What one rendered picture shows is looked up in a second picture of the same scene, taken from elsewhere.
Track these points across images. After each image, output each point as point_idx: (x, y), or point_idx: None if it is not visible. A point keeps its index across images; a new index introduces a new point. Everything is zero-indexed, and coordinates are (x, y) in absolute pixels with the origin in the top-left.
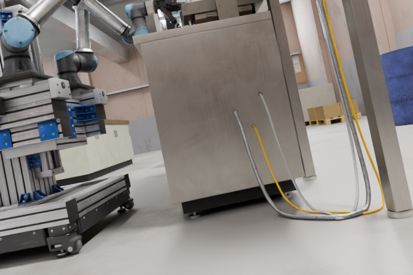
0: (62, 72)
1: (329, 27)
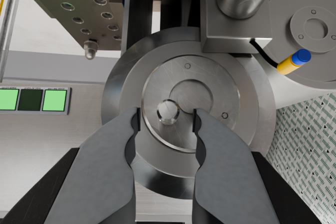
0: None
1: None
